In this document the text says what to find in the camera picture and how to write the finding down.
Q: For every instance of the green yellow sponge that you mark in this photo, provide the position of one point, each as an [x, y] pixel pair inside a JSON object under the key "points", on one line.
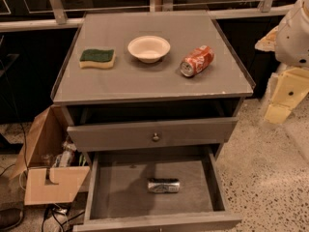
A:
{"points": [[97, 58]]}

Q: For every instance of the round metal drawer knob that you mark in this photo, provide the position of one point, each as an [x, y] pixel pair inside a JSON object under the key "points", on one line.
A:
{"points": [[155, 137]]}

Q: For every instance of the brown cardboard box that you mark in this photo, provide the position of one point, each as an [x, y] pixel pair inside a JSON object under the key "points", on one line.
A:
{"points": [[45, 183]]}

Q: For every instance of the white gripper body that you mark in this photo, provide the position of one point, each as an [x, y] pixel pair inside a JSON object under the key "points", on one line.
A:
{"points": [[294, 39]]}

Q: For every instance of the white paper bowl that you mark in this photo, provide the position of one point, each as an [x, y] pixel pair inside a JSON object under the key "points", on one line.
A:
{"points": [[148, 49]]}

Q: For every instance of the metal window railing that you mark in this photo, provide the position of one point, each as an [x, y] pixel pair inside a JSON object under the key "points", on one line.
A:
{"points": [[26, 15]]}

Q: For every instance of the silver blue redbull can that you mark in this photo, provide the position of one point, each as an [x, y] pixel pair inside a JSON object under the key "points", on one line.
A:
{"points": [[155, 185]]}

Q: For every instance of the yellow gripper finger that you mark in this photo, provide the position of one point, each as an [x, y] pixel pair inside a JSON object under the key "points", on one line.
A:
{"points": [[291, 88]]}

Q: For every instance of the dark shoe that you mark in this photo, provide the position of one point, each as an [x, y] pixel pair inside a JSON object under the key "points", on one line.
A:
{"points": [[10, 218]]}

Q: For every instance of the grey drawer cabinet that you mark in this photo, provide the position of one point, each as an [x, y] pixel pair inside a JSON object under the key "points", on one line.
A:
{"points": [[133, 91]]}

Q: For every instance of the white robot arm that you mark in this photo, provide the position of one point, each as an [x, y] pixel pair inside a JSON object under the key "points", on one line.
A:
{"points": [[297, 16]]}

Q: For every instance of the grey top drawer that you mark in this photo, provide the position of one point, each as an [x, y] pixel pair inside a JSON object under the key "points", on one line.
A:
{"points": [[138, 135]]}

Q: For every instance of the grey open middle drawer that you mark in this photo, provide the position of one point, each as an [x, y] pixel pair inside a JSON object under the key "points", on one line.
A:
{"points": [[119, 200]]}

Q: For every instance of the plastic bottle in box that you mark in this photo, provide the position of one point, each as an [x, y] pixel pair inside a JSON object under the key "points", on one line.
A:
{"points": [[67, 155]]}

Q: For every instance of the red soda can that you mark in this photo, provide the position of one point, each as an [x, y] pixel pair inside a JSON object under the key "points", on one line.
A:
{"points": [[196, 61]]}

